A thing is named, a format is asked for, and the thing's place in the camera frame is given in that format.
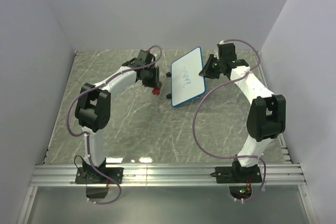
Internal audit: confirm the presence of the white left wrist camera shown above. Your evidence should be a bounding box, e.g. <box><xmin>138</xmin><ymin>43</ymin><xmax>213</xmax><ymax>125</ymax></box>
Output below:
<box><xmin>146</xmin><ymin>49</ymin><xmax>162</xmax><ymax>62</ymax></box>

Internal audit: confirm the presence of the blue framed small whiteboard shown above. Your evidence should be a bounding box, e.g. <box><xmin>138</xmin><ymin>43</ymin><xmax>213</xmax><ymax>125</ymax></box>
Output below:
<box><xmin>170</xmin><ymin>47</ymin><xmax>206</xmax><ymax>107</ymax></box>

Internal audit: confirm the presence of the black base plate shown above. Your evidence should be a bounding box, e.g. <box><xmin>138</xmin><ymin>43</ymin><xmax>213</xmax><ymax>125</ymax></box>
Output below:
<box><xmin>211</xmin><ymin>165</ymin><xmax>262</xmax><ymax>184</ymax></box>
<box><xmin>75</xmin><ymin>167</ymin><xmax>123</xmax><ymax>184</ymax></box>

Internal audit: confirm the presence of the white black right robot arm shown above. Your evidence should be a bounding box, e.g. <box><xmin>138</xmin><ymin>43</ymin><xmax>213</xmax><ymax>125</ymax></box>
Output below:
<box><xmin>199</xmin><ymin>39</ymin><xmax>286</xmax><ymax>182</ymax></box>

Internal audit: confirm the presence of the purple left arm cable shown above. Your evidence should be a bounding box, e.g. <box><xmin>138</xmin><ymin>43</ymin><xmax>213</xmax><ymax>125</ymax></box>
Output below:
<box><xmin>66</xmin><ymin>45</ymin><xmax>163</xmax><ymax>205</ymax></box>

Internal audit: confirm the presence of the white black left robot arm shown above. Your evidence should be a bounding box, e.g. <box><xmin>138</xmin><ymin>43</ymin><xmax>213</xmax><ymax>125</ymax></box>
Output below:
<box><xmin>70</xmin><ymin>46</ymin><xmax>162</xmax><ymax>183</ymax></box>

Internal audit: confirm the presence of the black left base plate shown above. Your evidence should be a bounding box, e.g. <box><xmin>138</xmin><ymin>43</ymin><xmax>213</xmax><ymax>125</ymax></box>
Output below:
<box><xmin>75</xmin><ymin>167</ymin><xmax>123</xmax><ymax>184</ymax></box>

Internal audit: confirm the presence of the aluminium mounting rail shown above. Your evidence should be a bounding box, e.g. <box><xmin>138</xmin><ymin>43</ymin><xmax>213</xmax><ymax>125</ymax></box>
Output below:
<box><xmin>29</xmin><ymin>163</ymin><xmax>306</xmax><ymax>187</ymax></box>

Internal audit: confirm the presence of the red whiteboard eraser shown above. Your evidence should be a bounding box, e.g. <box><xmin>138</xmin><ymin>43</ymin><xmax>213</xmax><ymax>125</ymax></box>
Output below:
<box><xmin>152</xmin><ymin>88</ymin><xmax>161</xmax><ymax>95</ymax></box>

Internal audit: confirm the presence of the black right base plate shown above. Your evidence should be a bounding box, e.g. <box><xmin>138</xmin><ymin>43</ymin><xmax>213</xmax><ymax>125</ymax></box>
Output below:
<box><xmin>211</xmin><ymin>165</ymin><xmax>262</xmax><ymax>184</ymax></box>

